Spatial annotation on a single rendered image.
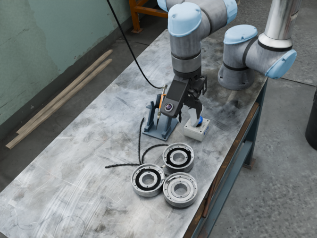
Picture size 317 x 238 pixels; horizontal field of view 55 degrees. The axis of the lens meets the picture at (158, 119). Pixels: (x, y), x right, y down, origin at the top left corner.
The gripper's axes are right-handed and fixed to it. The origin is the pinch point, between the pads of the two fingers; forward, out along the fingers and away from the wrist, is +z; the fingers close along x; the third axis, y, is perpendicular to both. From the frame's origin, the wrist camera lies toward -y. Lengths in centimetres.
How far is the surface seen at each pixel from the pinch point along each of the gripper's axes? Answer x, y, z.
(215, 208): -6, 14, 72
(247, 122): -7, 46, 41
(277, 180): -27, 59, 96
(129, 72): 46, 30, 16
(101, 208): 14.6, -29.6, 16.1
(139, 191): 5.4, -20.8, 12.5
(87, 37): 162, 115, 72
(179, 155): 1.9, -2.0, 14.9
